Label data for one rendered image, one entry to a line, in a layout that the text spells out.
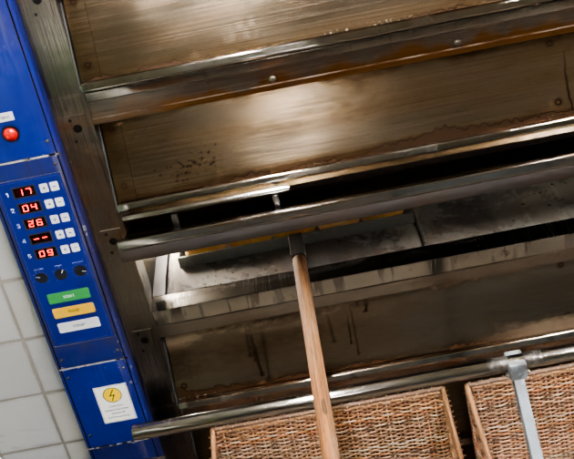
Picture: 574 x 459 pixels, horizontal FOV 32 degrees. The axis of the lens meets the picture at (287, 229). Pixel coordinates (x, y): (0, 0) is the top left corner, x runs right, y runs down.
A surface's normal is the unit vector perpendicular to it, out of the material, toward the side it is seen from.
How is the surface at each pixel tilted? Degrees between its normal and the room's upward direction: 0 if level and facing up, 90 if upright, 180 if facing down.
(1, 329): 90
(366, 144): 70
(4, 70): 90
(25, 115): 90
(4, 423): 90
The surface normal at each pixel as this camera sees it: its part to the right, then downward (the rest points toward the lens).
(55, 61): 0.07, 0.50
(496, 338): 0.00, 0.18
